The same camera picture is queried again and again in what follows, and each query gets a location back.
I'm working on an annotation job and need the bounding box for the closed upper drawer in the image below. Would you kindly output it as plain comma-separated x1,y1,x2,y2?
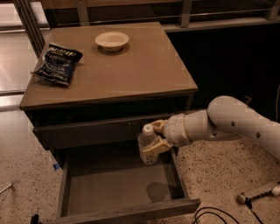
33,113,175,150

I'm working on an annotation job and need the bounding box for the small dark floor object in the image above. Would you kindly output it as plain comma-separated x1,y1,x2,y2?
244,95,252,105

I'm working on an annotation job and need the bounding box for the black floor cable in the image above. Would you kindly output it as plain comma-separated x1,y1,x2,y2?
192,206,241,224

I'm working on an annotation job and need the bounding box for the grey stick on floor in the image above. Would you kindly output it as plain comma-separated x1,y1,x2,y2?
0,180,20,195

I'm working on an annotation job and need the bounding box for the blue tape piece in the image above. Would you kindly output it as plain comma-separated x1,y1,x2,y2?
52,164,60,171

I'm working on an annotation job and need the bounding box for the grey metal railing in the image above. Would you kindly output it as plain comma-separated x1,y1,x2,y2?
2,0,280,53

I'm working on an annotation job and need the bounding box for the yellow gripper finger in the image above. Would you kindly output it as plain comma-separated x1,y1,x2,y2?
143,136,172,155
151,120,167,134

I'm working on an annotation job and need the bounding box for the white striped floor tool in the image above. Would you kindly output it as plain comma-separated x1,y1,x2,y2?
237,182,280,205

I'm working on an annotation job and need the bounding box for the open middle drawer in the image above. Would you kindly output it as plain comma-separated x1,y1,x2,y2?
53,142,200,224

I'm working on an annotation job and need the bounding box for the dark blue chip bag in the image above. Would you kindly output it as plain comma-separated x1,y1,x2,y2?
31,43,82,86

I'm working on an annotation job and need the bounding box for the clear plastic bottle white cap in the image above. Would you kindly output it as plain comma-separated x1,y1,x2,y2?
137,124,158,165

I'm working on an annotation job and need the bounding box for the white bowl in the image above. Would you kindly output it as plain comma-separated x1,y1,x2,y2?
95,31,130,52

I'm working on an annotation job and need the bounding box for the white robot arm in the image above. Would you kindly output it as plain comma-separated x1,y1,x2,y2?
137,95,280,165

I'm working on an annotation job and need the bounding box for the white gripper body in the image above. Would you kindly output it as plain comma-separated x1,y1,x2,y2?
163,114,191,148

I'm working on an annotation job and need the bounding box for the brown drawer cabinet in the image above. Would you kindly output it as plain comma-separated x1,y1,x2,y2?
18,21,202,224

